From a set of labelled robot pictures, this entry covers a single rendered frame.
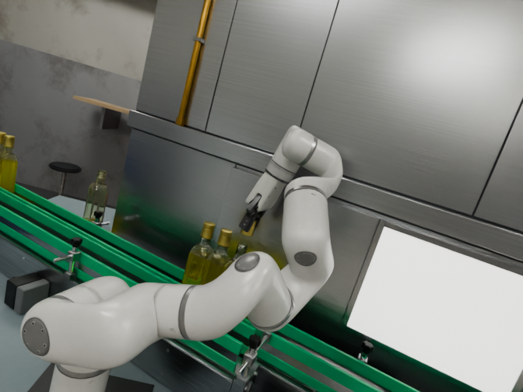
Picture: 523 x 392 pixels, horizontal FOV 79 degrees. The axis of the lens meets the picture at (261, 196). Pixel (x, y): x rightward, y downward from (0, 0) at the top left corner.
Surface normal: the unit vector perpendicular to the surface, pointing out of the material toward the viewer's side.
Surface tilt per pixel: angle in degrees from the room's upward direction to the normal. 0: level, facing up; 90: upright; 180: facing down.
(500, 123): 90
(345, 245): 90
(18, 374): 0
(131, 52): 90
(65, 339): 86
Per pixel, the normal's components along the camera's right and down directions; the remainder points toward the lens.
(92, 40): 0.05, 0.22
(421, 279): -0.39, 0.07
